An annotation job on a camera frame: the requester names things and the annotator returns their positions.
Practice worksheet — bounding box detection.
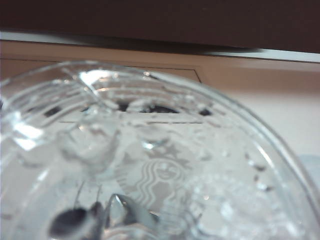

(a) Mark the metal table edge strip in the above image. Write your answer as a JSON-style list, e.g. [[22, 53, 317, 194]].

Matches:
[[0, 31, 320, 63]]

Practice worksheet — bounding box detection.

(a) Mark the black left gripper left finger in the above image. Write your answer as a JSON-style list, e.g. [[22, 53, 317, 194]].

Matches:
[[48, 199, 105, 240]]

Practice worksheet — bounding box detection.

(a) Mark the clear plastic cup with label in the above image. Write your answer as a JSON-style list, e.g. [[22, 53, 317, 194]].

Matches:
[[0, 59, 317, 240]]

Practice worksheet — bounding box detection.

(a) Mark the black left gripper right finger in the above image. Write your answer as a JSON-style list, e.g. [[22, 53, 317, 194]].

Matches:
[[104, 193, 161, 240]]

